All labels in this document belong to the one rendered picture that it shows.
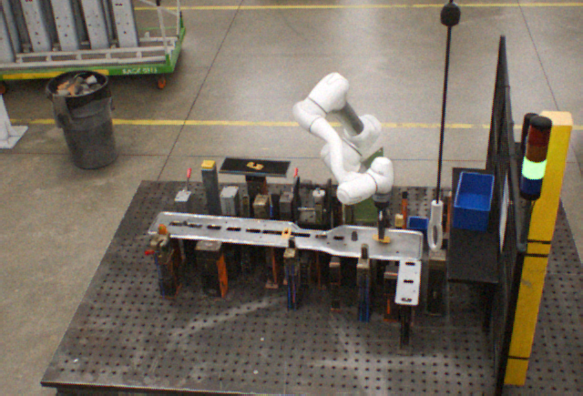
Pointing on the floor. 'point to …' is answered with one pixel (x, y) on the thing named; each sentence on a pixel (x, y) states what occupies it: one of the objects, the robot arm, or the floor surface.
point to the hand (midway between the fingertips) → (381, 231)
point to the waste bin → (85, 116)
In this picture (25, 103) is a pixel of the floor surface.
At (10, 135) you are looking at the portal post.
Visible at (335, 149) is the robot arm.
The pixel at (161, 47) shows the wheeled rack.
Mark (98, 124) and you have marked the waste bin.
